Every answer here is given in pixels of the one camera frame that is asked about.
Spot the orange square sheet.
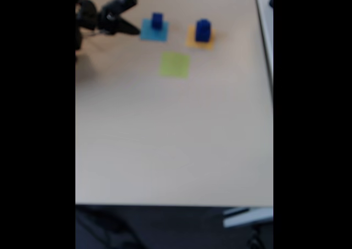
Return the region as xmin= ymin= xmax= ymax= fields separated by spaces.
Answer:
xmin=186 ymin=24 xmax=216 ymax=51

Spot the small blue cube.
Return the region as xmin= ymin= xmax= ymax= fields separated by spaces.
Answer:
xmin=151 ymin=12 xmax=164 ymax=30

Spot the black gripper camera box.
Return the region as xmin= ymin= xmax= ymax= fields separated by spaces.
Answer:
xmin=102 ymin=0 xmax=139 ymax=15

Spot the white neighbouring table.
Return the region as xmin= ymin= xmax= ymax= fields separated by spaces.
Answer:
xmin=252 ymin=0 xmax=274 ymax=103

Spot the green square sheet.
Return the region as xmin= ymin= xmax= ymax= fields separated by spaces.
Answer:
xmin=159 ymin=52 xmax=191 ymax=80

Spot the large blue cube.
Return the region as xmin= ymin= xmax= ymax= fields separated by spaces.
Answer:
xmin=195 ymin=19 xmax=212 ymax=43

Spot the blue square sheet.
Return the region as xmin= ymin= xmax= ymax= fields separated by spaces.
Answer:
xmin=140 ymin=18 xmax=170 ymax=43

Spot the white grey bar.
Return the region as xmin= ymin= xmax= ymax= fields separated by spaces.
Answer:
xmin=222 ymin=207 xmax=274 ymax=228

